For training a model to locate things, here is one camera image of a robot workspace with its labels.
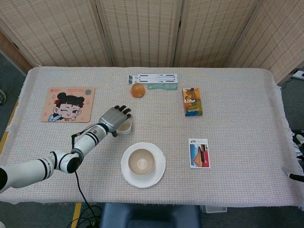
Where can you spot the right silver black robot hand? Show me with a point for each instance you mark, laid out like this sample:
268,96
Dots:
297,177

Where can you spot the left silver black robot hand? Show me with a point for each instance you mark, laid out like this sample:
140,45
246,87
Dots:
114,117

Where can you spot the white paper cup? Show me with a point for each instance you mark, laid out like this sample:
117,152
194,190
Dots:
126,128

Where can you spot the beige bowl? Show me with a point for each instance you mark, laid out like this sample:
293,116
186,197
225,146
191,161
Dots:
141,162

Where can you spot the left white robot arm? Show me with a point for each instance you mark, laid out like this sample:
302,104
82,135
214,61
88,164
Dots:
88,140

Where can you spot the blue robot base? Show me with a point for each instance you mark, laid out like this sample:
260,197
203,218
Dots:
149,217

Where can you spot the white paper plate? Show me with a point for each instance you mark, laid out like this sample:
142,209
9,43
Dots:
145,181

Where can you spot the cartoon girl mouse pad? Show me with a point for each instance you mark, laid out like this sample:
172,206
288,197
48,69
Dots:
69,104

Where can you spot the white folding stand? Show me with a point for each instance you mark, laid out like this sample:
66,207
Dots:
154,77

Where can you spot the green comb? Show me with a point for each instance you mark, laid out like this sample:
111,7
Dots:
164,87

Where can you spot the beige woven tablecloth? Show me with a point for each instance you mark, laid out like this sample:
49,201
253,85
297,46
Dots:
237,130

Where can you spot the colourful card box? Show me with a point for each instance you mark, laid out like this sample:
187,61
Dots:
192,102

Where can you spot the clear plastic box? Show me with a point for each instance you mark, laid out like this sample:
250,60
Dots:
213,209

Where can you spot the woven folding screen panel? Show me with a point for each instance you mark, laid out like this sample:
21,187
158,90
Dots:
280,35
140,31
213,31
59,31

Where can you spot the red roof postcard booklet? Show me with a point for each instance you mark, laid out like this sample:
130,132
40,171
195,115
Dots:
199,154

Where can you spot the white power strip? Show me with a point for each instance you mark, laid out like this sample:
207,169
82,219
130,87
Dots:
299,75

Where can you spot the orange woven screen panel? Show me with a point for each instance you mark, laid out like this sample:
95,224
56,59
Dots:
12,52

